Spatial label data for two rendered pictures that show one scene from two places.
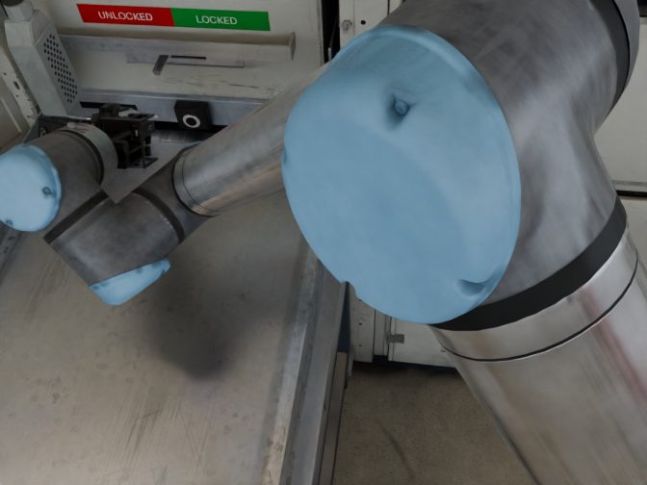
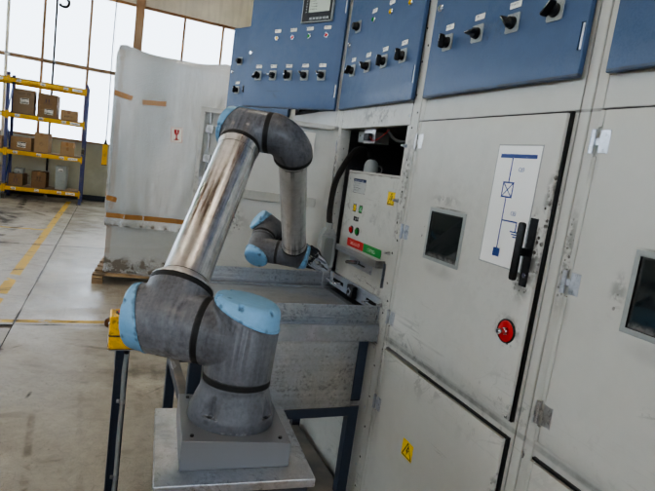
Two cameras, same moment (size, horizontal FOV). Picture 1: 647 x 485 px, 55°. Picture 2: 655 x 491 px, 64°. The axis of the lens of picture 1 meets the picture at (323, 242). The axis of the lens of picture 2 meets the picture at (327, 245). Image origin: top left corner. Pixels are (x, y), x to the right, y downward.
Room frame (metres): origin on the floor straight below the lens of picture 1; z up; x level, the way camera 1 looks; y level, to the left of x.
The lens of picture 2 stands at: (-0.41, -1.47, 1.37)
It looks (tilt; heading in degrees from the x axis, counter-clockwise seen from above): 8 degrees down; 56
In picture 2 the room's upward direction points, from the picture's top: 8 degrees clockwise
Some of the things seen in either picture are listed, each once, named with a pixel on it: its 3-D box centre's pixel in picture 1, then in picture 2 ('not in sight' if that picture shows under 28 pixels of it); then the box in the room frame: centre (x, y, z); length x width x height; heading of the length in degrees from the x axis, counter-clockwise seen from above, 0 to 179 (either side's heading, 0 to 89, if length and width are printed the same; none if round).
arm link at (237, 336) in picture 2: not in sight; (240, 334); (0.08, -0.46, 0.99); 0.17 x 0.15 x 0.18; 140
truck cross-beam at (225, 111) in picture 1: (198, 102); (359, 291); (0.93, 0.22, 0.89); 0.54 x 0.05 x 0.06; 79
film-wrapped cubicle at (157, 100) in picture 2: not in sight; (167, 171); (1.24, 4.09, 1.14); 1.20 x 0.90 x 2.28; 163
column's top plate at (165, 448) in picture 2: not in sight; (228, 444); (0.08, -0.47, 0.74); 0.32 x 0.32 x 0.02; 74
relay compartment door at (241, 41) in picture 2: not in sight; (258, 70); (0.99, 1.59, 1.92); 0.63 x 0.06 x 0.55; 102
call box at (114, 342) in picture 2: not in sight; (124, 328); (-0.05, 0.02, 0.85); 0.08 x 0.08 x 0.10; 79
